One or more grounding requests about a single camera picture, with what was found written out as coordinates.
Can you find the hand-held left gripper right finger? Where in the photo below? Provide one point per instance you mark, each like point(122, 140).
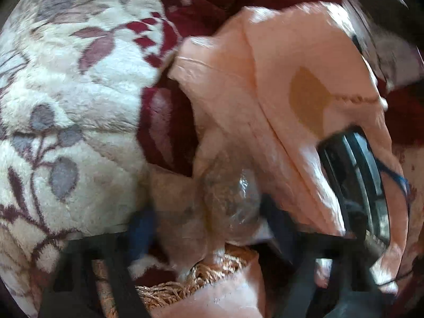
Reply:
point(281, 232)

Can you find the floral fleece blanket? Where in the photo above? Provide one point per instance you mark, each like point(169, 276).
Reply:
point(66, 89)

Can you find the peach towel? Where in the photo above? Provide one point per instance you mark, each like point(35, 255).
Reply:
point(265, 89)

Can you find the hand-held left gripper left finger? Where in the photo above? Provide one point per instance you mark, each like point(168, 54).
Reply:
point(142, 235)

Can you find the gold tassel fringe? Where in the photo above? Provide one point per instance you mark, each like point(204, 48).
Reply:
point(198, 271)

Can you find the clear plastic snack packet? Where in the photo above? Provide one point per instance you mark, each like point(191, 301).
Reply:
point(232, 198)

